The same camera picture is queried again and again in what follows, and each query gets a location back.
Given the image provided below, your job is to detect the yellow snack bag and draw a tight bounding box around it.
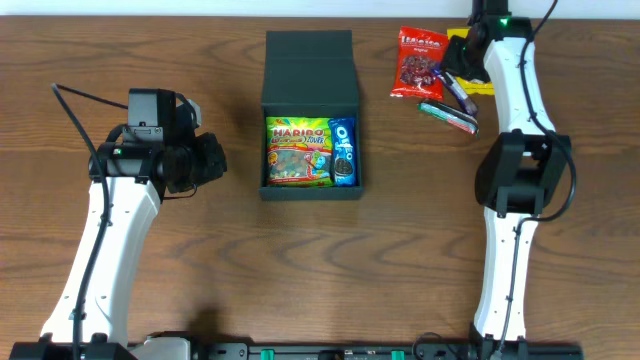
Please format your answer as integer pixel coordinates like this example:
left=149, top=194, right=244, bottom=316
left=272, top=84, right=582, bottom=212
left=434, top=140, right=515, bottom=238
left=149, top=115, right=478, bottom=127
left=447, top=27, right=495, bottom=96

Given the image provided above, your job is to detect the dark green box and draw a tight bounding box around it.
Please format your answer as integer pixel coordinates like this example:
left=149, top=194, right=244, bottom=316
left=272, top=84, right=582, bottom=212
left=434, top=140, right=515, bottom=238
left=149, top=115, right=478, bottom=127
left=259, top=30, right=363, bottom=201

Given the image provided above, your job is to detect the blue Oreo pack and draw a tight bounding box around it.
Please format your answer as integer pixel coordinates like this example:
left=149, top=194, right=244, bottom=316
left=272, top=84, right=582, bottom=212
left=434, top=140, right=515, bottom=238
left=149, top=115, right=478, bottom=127
left=329, top=118, right=357, bottom=187

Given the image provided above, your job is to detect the purple chocolate bar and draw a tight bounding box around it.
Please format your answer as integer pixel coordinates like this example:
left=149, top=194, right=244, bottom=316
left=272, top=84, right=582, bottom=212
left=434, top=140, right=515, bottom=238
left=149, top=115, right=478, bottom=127
left=434, top=68, right=478, bottom=116

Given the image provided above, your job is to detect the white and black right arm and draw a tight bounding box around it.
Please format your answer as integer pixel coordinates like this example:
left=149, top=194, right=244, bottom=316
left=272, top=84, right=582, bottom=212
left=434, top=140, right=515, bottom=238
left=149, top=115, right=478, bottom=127
left=442, top=0, right=577, bottom=359

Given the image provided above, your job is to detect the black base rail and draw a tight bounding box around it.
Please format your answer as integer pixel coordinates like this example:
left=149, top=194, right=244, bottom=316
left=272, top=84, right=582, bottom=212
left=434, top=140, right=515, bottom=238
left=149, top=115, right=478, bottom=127
left=127, top=341, right=585, bottom=360

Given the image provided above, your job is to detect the Haribo gummy bag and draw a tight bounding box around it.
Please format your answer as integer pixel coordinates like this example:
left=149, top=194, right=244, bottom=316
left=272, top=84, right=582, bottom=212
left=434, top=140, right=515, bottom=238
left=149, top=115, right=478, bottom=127
left=266, top=117, right=333, bottom=187

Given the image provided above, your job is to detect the green red KitKat bar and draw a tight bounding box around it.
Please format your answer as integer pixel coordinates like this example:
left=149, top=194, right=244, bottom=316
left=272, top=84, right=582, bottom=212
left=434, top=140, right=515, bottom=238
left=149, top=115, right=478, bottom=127
left=418, top=99, right=479, bottom=136

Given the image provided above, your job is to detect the red candy bag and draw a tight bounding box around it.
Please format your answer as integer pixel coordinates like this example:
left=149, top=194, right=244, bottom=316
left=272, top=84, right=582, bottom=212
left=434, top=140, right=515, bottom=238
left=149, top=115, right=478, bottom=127
left=390, top=26, right=449, bottom=100

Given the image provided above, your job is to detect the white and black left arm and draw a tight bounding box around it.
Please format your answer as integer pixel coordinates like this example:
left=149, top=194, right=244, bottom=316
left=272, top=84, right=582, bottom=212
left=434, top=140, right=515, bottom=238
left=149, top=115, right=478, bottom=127
left=10, top=88, right=227, bottom=359

